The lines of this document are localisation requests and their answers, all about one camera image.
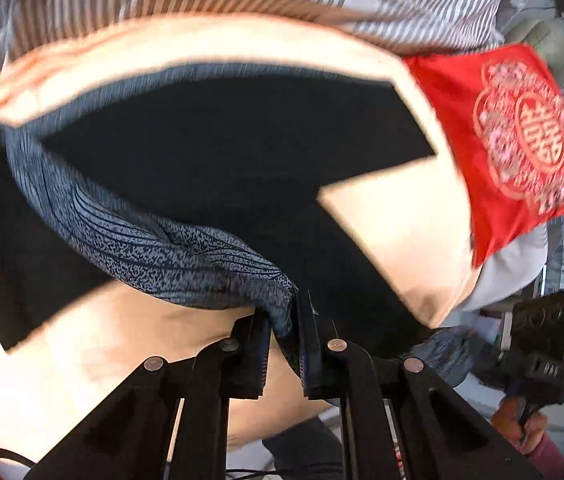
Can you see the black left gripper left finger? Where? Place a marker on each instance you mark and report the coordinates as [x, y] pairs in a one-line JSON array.
[[235, 367]]

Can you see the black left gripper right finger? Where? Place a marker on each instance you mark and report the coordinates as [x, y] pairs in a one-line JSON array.
[[331, 368]]

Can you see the black pants with patterned waistband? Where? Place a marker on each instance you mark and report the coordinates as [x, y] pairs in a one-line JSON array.
[[200, 186]]

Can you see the person's right hand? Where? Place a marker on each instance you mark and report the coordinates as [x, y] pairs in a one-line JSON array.
[[506, 420]]

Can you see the red embroidered pillow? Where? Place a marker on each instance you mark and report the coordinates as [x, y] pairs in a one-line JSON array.
[[502, 113]]

